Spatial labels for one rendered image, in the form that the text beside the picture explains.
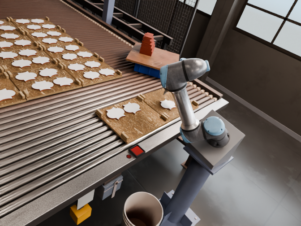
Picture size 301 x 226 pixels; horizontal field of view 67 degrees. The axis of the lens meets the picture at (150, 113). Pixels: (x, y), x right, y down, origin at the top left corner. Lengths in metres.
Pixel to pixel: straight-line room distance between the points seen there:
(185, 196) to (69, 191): 1.03
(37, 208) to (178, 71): 0.90
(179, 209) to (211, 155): 0.70
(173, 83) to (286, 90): 3.23
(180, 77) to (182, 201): 1.15
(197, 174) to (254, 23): 3.13
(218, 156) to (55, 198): 0.99
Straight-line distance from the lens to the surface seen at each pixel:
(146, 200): 1.99
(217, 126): 1.39
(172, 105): 1.86
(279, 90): 4.31
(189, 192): 1.91
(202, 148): 1.60
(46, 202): 1.19
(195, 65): 1.18
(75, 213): 1.40
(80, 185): 1.23
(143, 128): 1.55
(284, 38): 4.19
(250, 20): 4.38
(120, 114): 1.61
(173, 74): 1.18
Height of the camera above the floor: 1.93
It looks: 36 degrees down
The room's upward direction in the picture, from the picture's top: 17 degrees clockwise
